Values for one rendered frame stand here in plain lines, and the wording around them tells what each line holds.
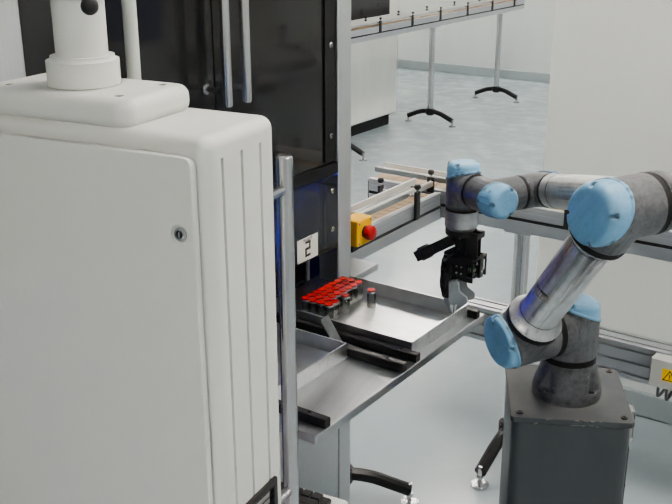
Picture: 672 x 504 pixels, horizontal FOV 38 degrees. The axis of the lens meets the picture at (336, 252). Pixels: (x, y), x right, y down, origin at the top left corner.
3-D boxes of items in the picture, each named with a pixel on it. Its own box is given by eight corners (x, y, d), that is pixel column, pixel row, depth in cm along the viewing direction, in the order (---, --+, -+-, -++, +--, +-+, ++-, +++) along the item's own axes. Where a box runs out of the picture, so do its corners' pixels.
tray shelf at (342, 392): (134, 378, 207) (133, 370, 207) (323, 279, 262) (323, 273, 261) (316, 445, 182) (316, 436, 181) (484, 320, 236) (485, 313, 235)
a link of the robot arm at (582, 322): (609, 356, 211) (615, 298, 206) (560, 369, 205) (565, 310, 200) (572, 335, 221) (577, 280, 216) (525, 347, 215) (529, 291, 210)
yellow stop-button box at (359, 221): (335, 243, 260) (335, 217, 258) (350, 235, 266) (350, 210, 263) (358, 248, 256) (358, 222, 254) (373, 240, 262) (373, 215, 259)
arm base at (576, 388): (596, 377, 223) (600, 338, 219) (605, 409, 209) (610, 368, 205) (529, 374, 224) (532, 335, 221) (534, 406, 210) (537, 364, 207)
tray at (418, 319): (288, 321, 231) (288, 307, 230) (349, 287, 251) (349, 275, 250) (411, 357, 213) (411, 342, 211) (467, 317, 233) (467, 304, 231)
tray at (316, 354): (150, 362, 211) (149, 347, 210) (228, 321, 231) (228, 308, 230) (273, 405, 192) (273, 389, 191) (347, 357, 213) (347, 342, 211)
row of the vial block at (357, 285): (314, 319, 231) (314, 301, 230) (356, 296, 245) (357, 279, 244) (322, 321, 230) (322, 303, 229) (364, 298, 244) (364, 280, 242)
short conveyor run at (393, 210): (323, 283, 264) (322, 228, 259) (278, 272, 272) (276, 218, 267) (444, 219, 317) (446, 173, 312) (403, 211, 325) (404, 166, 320)
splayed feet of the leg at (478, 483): (464, 486, 321) (466, 449, 316) (527, 423, 360) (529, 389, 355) (486, 493, 317) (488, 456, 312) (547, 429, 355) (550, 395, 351)
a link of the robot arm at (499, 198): (534, 181, 205) (503, 169, 214) (491, 188, 200) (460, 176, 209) (532, 216, 208) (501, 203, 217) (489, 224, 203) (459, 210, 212)
